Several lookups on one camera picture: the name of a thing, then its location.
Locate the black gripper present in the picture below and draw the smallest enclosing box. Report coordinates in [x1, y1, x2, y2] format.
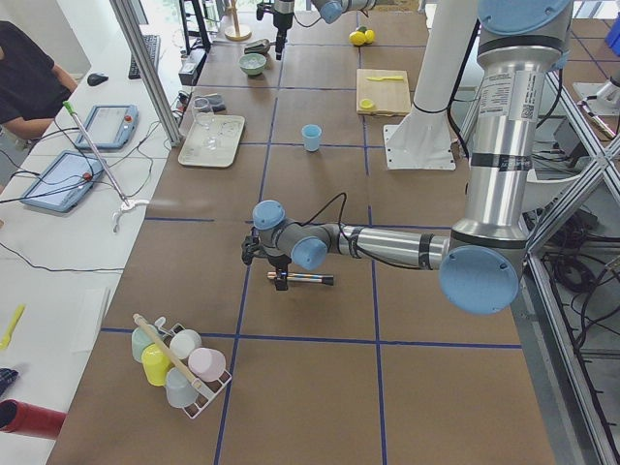
[268, 255, 292, 291]
[273, 12, 294, 60]

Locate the steel muddler black tip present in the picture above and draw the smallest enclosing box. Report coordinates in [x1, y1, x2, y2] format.
[287, 271, 334, 286]

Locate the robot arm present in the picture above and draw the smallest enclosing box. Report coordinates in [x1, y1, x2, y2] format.
[263, 0, 377, 61]
[242, 1, 573, 315]

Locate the whole yellow lemon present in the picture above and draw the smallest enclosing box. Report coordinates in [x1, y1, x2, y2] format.
[349, 27, 376, 47]

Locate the light blue plastic cup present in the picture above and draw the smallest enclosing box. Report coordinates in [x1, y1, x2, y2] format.
[301, 124, 323, 152]

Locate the pink cup in rack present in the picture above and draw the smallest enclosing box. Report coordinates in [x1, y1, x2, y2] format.
[188, 347, 227, 382]

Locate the white cup in rack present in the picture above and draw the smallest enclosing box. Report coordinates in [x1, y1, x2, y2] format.
[170, 328, 202, 360]

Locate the grey cup in rack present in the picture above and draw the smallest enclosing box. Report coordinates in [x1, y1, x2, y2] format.
[165, 367, 198, 409]

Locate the yellow cup in rack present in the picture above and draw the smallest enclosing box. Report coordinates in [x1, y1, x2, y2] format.
[140, 344, 172, 387]

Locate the green cup in rack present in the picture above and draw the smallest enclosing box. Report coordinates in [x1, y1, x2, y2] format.
[131, 326, 153, 363]

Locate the steel ice scoop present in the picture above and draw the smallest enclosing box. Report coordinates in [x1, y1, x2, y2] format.
[243, 39, 271, 55]

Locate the green bowl of ice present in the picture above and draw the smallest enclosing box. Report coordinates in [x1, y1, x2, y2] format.
[238, 53, 267, 77]

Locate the wooden paper towel stand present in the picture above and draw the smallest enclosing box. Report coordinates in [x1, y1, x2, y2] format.
[224, 0, 252, 42]

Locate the grey folded cloth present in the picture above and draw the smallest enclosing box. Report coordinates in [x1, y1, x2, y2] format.
[199, 93, 227, 112]

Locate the clear wine glass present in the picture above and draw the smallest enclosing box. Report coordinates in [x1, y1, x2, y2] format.
[192, 97, 218, 150]

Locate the yellow plastic knife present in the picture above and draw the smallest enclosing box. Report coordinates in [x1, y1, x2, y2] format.
[364, 75, 405, 82]

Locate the wooden cutting board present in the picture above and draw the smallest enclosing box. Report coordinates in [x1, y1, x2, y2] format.
[356, 69, 412, 116]

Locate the cream bear tray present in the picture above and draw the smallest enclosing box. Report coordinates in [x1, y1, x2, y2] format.
[177, 115, 245, 169]

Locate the black keyboard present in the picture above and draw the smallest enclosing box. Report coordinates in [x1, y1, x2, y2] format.
[127, 34, 162, 80]

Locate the reacher grabber stick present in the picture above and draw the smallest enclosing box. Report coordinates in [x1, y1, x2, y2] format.
[63, 101, 149, 233]

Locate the black computer mouse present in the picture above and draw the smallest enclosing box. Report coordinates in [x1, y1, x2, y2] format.
[86, 73, 109, 87]

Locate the far blue teach pendant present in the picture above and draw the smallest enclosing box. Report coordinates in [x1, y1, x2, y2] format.
[83, 105, 139, 151]

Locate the blue teach pendant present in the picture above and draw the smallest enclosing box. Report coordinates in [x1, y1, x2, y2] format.
[83, 105, 139, 151]
[20, 150, 104, 213]

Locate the near blue teach pendant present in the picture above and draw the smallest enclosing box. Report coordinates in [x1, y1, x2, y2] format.
[20, 150, 104, 213]

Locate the person in black shirt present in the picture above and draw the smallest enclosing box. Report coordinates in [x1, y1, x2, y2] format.
[1, 20, 78, 140]

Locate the yellow plastic spatula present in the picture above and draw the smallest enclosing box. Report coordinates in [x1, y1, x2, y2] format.
[0, 304, 25, 351]

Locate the red cylinder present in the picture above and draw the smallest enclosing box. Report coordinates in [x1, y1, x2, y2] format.
[1, 399, 66, 440]

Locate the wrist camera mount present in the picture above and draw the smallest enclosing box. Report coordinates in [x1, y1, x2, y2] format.
[241, 228, 265, 266]
[256, 1, 274, 20]

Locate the white wire cup rack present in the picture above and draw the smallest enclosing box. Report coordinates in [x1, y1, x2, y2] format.
[155, 317, 232, 419]

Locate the wooden rack handle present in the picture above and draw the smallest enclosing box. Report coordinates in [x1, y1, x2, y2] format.
[133, 313, 202, 390]

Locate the aluminium frame post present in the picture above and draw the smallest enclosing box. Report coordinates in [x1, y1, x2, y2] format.
[109, 0, 182, 147]

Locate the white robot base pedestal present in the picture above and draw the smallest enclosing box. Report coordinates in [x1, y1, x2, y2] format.
[384, 0, 478, 171]

